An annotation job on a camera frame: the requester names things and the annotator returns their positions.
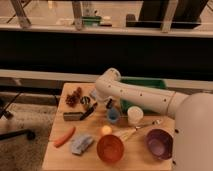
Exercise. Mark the metal whisk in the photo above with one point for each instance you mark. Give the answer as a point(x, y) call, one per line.
point(127, 133)

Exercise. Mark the crumpled blue cloth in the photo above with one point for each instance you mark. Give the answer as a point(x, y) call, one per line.
point(80, 144)

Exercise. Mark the purple bowl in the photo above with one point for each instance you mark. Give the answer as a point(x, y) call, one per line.
point(159, 144)

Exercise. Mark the orange bowl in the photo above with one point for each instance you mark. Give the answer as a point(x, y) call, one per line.
point(110, 149)

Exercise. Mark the small metal cup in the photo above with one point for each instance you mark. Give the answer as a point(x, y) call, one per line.
point(85, 101)

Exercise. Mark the orange carrot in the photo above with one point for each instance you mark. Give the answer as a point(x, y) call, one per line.
point(60, 141)

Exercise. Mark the blue sponge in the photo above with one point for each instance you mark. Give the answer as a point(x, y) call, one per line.
point(93, 94)

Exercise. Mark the white plastic cup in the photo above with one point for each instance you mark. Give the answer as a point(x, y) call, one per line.
point(135, 114)

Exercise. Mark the green plastic tray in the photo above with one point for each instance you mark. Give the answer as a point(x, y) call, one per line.
point(152, 83)

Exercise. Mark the brown grape cluster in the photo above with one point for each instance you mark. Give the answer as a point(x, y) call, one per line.
point(73, 99)

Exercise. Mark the black brush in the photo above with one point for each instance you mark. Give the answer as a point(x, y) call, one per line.
point(89, 111)

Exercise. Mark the yellow ball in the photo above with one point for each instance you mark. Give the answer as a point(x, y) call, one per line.
point(106, 130)

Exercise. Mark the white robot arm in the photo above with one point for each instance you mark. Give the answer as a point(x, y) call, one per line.
point(193, 115)

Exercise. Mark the black chair base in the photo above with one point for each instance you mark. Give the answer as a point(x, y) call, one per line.
point(11, 130)

